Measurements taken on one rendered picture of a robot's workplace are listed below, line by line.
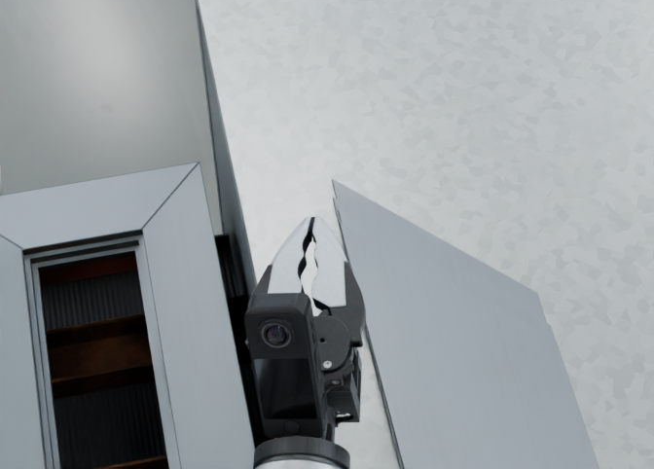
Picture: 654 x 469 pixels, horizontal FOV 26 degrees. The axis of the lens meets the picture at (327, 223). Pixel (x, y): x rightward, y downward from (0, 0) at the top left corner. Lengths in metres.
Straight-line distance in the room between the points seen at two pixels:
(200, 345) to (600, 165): 0.53
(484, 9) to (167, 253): 0.51
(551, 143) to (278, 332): 0.76
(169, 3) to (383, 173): 1.63
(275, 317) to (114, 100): 2.09
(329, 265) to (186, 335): 0.68
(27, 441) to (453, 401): 0.53
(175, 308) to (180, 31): 1.45
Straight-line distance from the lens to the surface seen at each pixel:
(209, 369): 1.74
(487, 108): 1.71
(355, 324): 1.07
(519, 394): 1.49
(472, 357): 1.50
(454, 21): 1.79
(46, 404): 1.77
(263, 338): 1.00
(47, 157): 2.99
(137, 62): 3.11
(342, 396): 1.08
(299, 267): 1.11
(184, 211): 1.86
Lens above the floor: 2.41
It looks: 58 degrees down
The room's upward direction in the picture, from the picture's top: straight up
